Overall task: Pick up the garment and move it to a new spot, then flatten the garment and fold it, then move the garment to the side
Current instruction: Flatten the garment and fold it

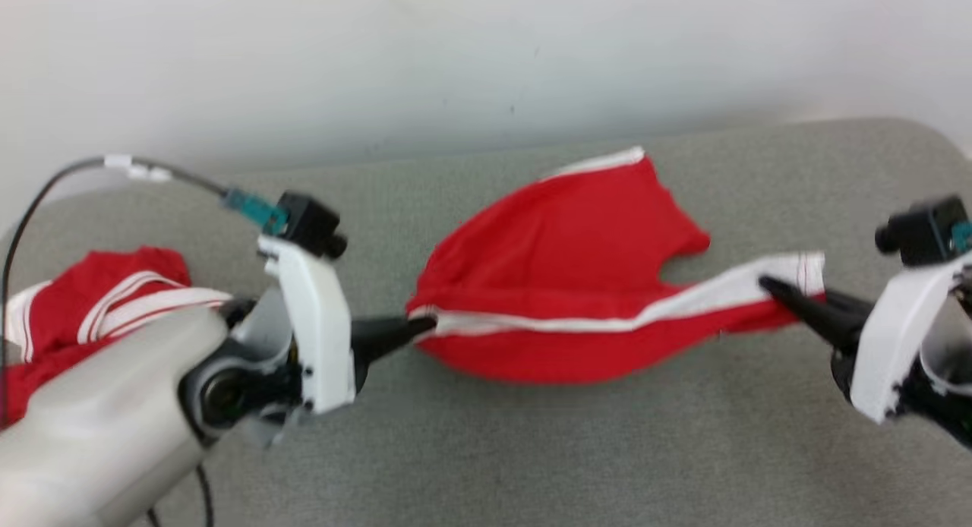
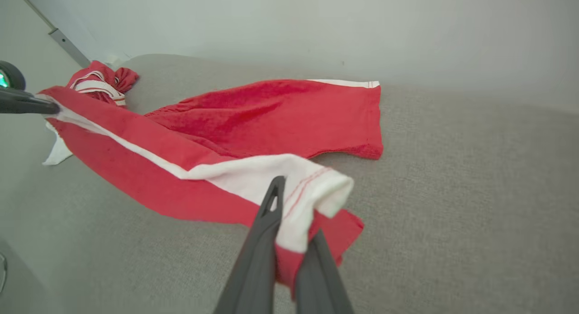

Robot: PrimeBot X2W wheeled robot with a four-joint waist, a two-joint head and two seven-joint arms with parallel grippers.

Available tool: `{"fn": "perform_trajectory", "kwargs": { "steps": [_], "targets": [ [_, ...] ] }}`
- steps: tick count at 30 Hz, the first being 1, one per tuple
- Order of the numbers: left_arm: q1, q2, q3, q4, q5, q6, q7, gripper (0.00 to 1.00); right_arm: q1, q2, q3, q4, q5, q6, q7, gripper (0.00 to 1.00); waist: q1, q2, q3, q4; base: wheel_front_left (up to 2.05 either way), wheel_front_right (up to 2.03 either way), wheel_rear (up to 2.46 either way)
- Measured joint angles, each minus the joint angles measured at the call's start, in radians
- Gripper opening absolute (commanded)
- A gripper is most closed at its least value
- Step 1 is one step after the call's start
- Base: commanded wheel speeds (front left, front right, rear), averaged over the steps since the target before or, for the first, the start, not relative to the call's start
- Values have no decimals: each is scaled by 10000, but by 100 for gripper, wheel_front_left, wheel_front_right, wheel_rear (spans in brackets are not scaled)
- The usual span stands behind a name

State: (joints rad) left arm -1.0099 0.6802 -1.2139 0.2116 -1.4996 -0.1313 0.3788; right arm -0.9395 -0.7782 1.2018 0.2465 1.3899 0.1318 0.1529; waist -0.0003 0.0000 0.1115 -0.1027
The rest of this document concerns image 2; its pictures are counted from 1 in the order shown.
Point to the grey fabric sofa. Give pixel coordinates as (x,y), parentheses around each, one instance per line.
(452,205)

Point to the white wall skirting strip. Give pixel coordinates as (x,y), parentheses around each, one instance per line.
(68,45)

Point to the red shorts with white stripe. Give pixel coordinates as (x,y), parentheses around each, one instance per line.
(271,119)

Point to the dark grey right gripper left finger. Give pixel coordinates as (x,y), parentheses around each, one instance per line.
(255,268)

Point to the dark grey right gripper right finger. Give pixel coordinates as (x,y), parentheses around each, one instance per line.
(321,282)

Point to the red shirt with white sleeves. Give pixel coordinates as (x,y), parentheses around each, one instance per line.
(97,81)

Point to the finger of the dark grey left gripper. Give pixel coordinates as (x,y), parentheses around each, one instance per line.
(22,103)

